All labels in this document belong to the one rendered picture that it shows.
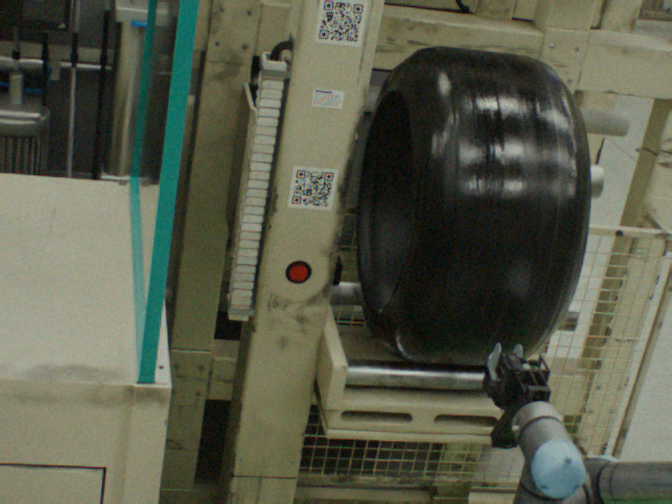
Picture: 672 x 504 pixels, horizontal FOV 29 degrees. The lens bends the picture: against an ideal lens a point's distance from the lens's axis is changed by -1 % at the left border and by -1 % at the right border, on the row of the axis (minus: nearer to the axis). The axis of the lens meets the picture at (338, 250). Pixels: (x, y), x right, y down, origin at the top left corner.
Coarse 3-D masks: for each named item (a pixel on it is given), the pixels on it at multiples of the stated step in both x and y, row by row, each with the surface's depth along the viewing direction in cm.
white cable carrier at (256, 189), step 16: (272, 64) 207; (288, 64) 210; (272, 80) 208; (272, 96) 209; (256, 112) 213; (272, 112) 211; (256, 128) 212; (272, 128) 212; (256, 144) 213; (272, 144) 214; (256, 160) 214; (256, 176) 215; (256, 192) 217; (256, 208) 218; (240, 224) 222; (256, 224) 220; (240, 240) 221; (256, 240) 221; (240, 256) 222; (240, 272) 224; (240, 288) 225; (240, 304) 226; (240, 320) 228
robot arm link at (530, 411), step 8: (528, 408) 198; (536, 408) 197; (544, 408) 197; (552, 408) 199; (520, 416) 198; (528, 416) 196; (536, 416) 196; (552, 416) 196; (512, 424) 200; (520, 424) 197
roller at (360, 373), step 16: (352, 368) 227; (368, 368) 227; (384, 368) 228; (400, 368) 229; (416, 368) 229; (432, 368) 230; (448, 368) 231; (464, 368) 232; (480, 368) 232; (368, 384) 228; (384, 384) 229; (400, 384) 229; (416, 384) 230; (432, 384) 230; (448, 384) 231; (464, 384) 231; (480, 384) 232
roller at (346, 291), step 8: (336, 288) 251; (344, 288) 252; (352, 288) 252; (336, 296) 251; (344, 296) 252; (352, 296) 252; (336, 304) 253; (344, 304) 253; (352, 304) 253; (360, 304) 253
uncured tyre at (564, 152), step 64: (448, 64) 216; (512, 64) 220; (384, 128) 249; (448, 128) 207; (512, 128) 208; (576, 128) 212; (384, 192) 256; (448, 192) 205; (512, 192) 205; (576, 192) 208; (384, 256) 255; (448, 256) 206; (512, 256) 207; (576, 256) 211; (384, 320) 225; (448, 320) 211; (512, 320) 213
